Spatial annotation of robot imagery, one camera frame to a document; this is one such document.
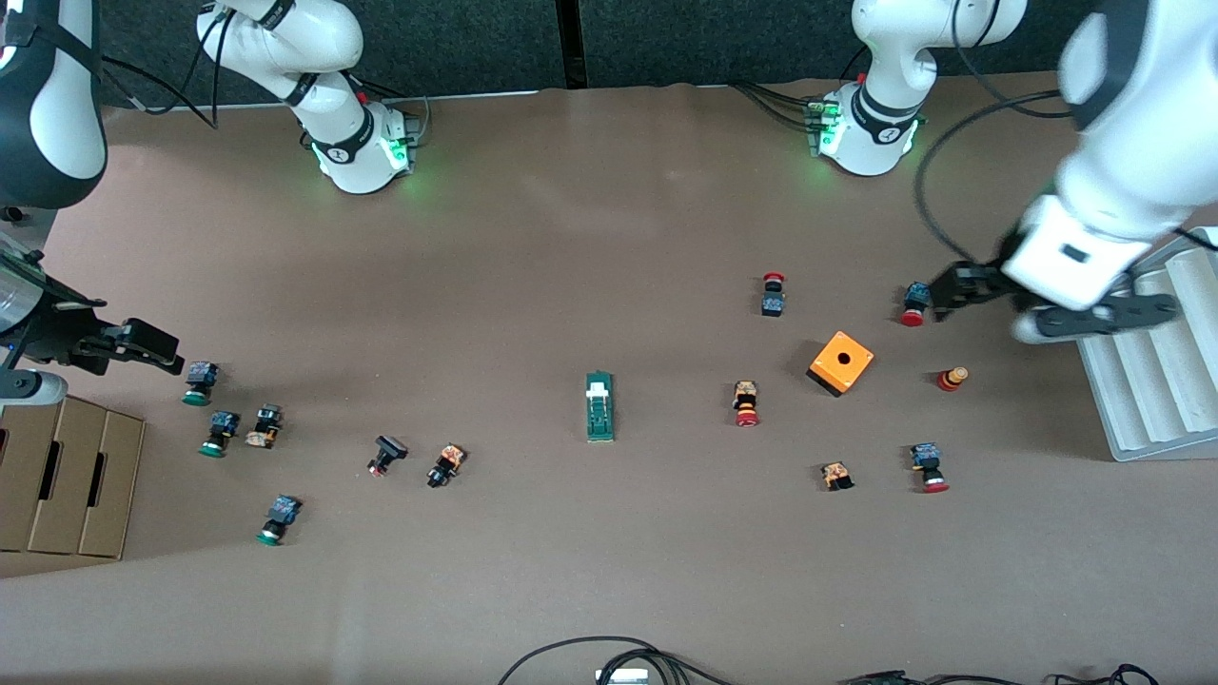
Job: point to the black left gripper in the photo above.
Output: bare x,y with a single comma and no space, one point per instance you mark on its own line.
972,285

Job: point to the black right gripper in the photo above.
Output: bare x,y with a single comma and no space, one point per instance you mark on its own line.
59,335

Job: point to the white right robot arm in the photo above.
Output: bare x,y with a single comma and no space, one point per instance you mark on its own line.
57,124

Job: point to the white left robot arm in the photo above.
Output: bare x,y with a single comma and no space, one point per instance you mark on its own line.
1132,114

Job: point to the red mushroom button blue block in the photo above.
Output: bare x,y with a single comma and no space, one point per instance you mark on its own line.
915,303
928,466

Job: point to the green pushbutton with blue block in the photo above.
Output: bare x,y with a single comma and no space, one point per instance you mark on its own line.
200,381
220,433
279,518

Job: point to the small red yellow button head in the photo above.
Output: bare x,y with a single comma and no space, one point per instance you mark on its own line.
952,379

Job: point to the brown cardboard divider box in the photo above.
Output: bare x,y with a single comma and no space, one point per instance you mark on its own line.
67,476

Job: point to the small red button black block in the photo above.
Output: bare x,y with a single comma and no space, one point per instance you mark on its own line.
773,303

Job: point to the grey ridged plastic tray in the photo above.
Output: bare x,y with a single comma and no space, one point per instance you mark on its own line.
1151,390

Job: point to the orange black contact block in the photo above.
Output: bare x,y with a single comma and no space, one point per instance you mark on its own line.
836,475

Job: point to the red button with orange block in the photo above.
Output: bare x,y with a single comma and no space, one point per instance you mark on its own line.
746,402

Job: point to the black square button red base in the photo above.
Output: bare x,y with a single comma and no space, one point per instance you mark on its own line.
386,454

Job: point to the black selector with orange block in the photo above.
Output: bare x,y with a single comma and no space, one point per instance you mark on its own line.
446,464

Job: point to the small white device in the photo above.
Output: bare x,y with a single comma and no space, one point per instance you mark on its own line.
621,676

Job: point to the orange button enclosure box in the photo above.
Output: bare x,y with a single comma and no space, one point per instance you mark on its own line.
841,362

